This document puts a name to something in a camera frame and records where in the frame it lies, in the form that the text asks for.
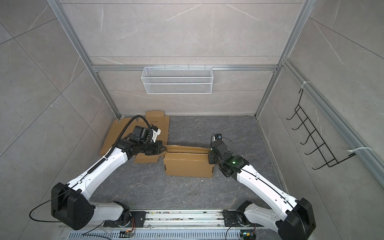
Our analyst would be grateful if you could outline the brown cardboard box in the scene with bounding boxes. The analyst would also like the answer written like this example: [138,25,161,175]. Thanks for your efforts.
[100,111,170,164]
[164,145,215,178]

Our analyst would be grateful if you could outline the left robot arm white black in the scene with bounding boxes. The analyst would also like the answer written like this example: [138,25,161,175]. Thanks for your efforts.
[51,125,166,230]

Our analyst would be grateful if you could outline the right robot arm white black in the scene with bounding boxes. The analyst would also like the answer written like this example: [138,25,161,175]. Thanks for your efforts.
[209,134,316,240]

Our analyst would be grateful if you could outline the white zip tie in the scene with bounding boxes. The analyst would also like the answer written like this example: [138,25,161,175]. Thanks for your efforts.
[347,147,374,153]

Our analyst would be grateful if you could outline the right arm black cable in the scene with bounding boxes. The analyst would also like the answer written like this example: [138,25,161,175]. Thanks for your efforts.
[209,133,307,238]

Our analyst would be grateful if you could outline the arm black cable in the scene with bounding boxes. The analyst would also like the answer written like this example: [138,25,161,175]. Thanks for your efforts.
[209,133,307,238]
[29,115,154,223]

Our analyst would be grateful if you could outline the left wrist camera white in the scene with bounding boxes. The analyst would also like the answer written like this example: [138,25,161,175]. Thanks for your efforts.
[150,125,161,143]

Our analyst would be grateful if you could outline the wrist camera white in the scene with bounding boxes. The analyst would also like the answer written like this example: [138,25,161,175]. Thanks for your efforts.
[150,125,161,143]
[214,134,223,141]

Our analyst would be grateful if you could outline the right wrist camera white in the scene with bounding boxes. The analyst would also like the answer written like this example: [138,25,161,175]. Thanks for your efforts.
[214,134,223,141]

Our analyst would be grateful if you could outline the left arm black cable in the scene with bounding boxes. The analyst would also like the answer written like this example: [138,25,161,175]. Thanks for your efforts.
[29,115,154,223]

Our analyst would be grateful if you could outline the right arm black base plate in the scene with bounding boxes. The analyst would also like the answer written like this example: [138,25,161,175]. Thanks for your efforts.
[222,210,241,227]

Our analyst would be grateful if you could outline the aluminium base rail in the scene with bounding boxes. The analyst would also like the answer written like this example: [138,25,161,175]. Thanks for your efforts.
[58,208,283,240]

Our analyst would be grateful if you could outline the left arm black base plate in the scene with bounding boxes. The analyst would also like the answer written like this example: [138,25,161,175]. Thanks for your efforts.
[103,211,147,228]

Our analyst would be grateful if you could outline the white wire mesh basket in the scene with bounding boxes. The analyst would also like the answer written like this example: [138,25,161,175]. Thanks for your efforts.
[141,67,214,95]

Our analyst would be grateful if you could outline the black wire hook rack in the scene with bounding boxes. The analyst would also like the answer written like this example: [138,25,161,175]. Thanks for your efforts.
[286,89,356,170]

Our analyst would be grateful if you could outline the aluminium frame profiles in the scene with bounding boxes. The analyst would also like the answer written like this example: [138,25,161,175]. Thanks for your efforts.
[48,1,384,185]

